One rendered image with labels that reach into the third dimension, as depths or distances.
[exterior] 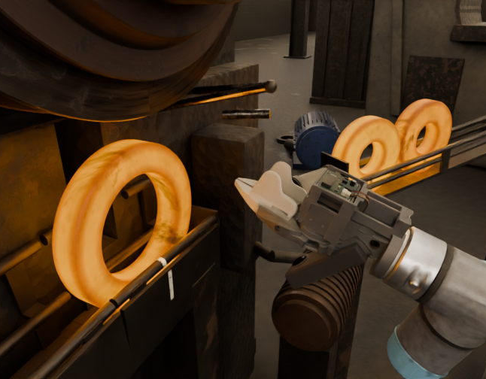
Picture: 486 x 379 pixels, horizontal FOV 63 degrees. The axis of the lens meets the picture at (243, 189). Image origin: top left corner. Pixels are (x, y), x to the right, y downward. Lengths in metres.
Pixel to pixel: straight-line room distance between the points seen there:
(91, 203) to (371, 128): 0.55
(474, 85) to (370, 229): 2.51
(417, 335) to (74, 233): 0.40
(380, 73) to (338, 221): 2.68
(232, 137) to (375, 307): 1.09
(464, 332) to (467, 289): 0.05
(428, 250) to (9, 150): 0.43
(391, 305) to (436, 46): 1.88
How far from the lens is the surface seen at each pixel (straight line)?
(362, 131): 0.77
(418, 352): 0.56
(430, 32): 2.99
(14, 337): 0.44
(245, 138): 0.59
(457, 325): 0.51
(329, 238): 0.47
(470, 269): 0.49
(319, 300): 0.70
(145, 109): 0.38
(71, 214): 0.39
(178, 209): 0.50
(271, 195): 0.49
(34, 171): 0.43
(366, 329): 1.46
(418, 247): 0.47
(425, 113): 0.89
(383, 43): 3.09
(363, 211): 0.47
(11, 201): 0.43
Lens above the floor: 0.97
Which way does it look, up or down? 25 degrees down
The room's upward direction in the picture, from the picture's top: straight up
